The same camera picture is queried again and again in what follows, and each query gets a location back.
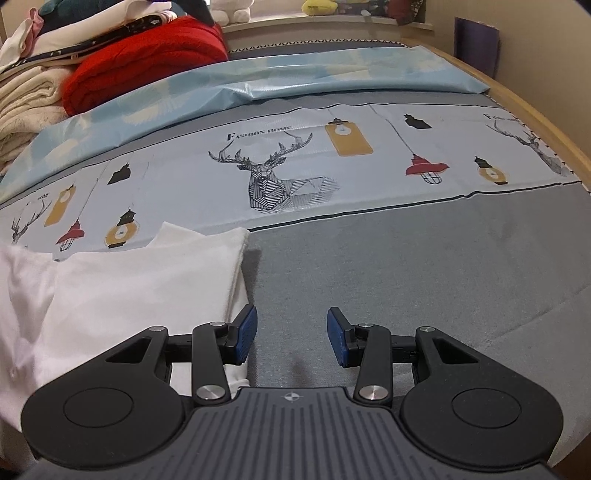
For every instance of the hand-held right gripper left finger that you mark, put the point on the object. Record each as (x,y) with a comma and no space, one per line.
(244,332)

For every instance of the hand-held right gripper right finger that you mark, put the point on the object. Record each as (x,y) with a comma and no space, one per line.
(337,337)

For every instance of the white t-shirt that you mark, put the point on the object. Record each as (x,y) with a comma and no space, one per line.
(138,277)

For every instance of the grey deer print bed sheet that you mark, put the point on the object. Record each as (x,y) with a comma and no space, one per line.
(415,277)

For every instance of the light blue patterned sheet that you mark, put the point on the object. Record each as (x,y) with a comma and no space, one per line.
(184,92)

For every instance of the red folded blanket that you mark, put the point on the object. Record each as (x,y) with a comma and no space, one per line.
(138,60)

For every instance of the cream folded blanket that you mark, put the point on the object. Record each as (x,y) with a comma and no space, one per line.
(27,106)

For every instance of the white plush toy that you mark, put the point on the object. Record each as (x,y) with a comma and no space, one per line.
(231,11)

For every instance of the dark purple board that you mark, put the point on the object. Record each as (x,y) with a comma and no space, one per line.
(475,46)

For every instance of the white cloth with navy trim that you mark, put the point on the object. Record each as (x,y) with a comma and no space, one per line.
(115,37)

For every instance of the yellow-green plush toy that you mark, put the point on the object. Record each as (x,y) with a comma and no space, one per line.
(318,5)

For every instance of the dark red cushion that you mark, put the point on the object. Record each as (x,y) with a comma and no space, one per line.
(406,9)

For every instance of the dark teal cloth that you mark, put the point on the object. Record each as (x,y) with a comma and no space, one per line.
(69,5)

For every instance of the pink cloth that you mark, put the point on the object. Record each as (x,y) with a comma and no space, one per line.
(25,27)

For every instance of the wooden bed frame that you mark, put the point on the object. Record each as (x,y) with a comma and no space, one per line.
(538,115)

